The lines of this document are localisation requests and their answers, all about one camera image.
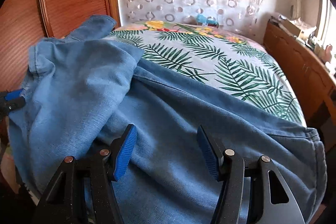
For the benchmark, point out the palm-leaf print quilt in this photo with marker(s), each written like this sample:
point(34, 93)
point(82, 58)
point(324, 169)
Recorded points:
point(225, 62)

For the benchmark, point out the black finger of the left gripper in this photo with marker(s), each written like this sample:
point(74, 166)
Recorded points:
point(11, 105)

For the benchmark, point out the long wooden cabinet desk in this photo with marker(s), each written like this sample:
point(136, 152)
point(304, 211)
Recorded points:
point(312, 84)

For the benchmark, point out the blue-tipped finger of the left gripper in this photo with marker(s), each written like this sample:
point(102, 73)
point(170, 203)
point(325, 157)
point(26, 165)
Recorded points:
point(14, 95)

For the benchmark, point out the blue denim jeans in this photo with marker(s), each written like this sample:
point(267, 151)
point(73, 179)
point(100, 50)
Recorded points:
point(82, 91)

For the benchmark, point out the floral pink blanket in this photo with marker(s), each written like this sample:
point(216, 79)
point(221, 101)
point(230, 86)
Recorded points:
point(183, 28)

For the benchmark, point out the blue item behind bed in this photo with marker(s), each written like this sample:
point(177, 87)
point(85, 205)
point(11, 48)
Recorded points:
point(206, 21)

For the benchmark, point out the pink figurine on desk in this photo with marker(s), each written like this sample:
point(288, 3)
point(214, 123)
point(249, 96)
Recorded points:
point(327, 54)

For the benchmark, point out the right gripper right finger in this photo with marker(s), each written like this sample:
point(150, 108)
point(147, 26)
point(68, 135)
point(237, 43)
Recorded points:
point(218, 159)

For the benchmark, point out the cardboard box on desk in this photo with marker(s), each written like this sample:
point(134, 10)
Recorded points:
point(291, 27)

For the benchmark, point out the wooden framed window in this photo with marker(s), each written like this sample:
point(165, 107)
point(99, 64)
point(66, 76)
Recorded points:
point(326, 23)

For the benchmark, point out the brown wooden wardrobe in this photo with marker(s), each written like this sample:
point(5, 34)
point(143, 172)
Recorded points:
point(24, 22)

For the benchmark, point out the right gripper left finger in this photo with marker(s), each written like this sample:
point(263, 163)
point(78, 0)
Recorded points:
point(121, 150)

